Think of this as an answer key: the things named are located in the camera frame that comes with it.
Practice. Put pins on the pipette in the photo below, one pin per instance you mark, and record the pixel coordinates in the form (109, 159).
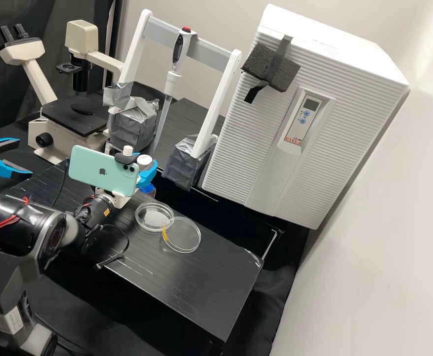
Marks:
(175, 63)

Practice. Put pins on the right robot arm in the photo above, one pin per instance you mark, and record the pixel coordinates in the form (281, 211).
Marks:
(20, 222)

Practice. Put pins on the white pipette stand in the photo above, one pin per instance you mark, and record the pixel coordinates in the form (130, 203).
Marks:
(209, 55)

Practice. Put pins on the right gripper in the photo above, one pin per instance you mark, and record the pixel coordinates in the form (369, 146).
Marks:
(114, 199)

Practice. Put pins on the petri dish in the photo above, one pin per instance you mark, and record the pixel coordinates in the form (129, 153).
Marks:
(153, 217)

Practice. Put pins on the grey taped block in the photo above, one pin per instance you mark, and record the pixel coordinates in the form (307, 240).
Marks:
(181, 161)
(131, 124)

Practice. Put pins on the petri dish lid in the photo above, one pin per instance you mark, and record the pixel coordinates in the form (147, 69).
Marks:
(185, 237)

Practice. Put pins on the incubator door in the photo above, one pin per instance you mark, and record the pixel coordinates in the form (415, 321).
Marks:
(238, 148)

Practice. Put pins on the blue bottle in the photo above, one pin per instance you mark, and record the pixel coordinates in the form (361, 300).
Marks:
(149, 190)

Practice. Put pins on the white incubator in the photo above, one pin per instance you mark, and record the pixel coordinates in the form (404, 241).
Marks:
(368, 129)

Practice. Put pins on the right wrist camera phone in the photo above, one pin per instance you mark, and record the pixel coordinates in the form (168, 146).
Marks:
(98, 170)

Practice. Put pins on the black platform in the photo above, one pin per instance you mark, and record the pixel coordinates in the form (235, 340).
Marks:
(190, 118)
(187, 282)

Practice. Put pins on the cream microscope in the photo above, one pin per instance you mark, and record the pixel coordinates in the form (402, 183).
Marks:
(59, 133)

